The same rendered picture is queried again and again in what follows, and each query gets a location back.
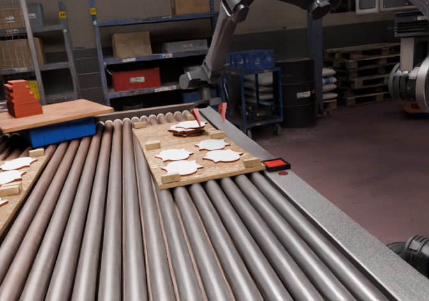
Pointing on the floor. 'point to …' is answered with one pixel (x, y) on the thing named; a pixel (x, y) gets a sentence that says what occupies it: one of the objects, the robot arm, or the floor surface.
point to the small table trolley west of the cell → (256, 102)
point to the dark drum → (295, 92)
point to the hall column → (316, 48)
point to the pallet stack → (362, 71)
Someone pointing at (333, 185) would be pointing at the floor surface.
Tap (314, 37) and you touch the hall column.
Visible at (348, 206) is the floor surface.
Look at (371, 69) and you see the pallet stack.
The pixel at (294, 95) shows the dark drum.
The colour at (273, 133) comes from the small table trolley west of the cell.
